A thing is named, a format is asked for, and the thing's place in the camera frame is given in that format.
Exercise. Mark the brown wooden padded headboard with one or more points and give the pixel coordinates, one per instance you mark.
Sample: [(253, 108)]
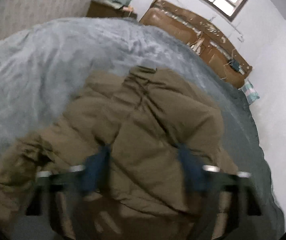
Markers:
[(203, 37)]

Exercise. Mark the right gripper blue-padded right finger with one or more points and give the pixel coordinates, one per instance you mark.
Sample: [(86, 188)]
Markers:
[(230, 200)]

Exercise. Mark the dark wooden nightstand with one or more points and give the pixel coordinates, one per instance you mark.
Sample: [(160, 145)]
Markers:
[(102, 10)]

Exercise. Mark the black device on headboard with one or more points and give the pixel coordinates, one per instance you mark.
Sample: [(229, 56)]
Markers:
[(235, 65)]

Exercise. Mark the plaid teal pillow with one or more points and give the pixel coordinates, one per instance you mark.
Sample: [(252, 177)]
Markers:
[(250, 92)]

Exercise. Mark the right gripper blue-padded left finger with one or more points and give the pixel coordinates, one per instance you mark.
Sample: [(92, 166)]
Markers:
[(63, 190)]

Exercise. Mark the grey plush bed blanket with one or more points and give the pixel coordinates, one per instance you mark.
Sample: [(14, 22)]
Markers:
[(42, 68)]

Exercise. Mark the olive brown puffer jacket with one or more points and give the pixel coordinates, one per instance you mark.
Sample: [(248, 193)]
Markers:
[(144, 119)]

